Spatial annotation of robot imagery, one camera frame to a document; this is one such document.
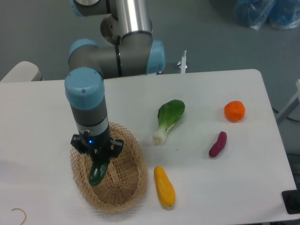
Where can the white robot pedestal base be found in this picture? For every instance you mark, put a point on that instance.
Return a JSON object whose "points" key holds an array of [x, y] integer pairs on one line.
{"points": [[114, 31]]}

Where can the orange mandarin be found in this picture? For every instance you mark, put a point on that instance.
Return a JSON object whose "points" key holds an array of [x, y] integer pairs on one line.
{"points": [[234, 111]]}

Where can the purple sweet potato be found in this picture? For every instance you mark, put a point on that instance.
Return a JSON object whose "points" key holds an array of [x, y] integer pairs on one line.
{"points": [[219, 145]]}

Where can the white levelling foot bracket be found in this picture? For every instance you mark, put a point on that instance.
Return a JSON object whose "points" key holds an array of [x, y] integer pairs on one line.
{"points": [[183, 65]]}

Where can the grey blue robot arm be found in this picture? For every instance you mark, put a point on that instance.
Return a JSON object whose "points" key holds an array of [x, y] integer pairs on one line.
{"points": [[133, 52]]}

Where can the woven wicker basket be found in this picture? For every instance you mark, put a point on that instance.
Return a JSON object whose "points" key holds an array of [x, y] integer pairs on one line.
{"points": [[125, 180]]}

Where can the yellow squash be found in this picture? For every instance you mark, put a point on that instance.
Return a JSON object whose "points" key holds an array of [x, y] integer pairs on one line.
{"points": [[165, 190]]}

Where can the white chair armrest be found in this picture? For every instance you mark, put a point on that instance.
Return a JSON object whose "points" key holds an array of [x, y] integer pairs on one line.
{"points": [[24, 71]]}

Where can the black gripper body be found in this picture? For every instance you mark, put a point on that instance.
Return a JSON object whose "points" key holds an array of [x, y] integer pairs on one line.
{"points": [[101, 146]]}

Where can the blue plastic bag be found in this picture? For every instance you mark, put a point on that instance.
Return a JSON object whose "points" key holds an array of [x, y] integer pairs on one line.
{"points": [[282, 14]]}

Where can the green bok choy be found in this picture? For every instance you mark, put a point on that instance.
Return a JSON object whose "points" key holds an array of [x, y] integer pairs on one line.
{"points": [[168, 115]]}

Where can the white frame leg right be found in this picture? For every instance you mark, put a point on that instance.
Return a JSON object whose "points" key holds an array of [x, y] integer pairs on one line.
{"points": [[290, 105]]}

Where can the black device at table edge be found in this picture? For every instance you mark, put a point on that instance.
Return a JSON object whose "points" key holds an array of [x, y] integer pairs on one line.
{"points": [[291, 200]]}

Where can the dark green cucumber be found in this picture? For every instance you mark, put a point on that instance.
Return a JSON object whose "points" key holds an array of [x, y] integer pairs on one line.
{"points": [[100, 163]]}

